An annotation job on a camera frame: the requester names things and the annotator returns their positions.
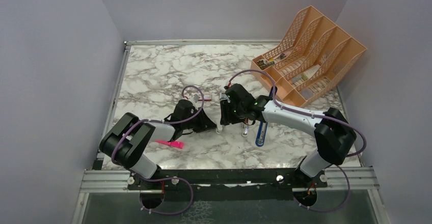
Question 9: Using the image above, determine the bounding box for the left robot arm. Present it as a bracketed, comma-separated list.
[99, 99, 217, 189]

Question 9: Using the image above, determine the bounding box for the orange mesh file organizer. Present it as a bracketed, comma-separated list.
[251, 6, 367, 107]

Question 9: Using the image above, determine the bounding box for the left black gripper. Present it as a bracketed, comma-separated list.
[182, 107, 217, 133]

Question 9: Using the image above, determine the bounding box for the red white staple box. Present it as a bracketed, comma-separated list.
[198, 93, 212, 101]

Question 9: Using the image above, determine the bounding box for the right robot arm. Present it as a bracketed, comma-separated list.
[220, 83, 357, 187]

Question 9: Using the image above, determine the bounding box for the white stapler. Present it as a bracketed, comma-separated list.
[216, 124, 224, 134]

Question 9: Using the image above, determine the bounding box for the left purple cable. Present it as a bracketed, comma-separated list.
[111, 85, 205, 216]

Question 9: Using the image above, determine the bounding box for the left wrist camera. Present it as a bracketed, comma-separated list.
[191, 94, 200, 103]

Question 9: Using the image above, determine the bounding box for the purple cable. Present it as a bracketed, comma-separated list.
[225, 69, 367, 214]
[111, 85, 205, 216]

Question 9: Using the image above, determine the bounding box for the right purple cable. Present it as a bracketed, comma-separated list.
[225, 69, 367, 214]

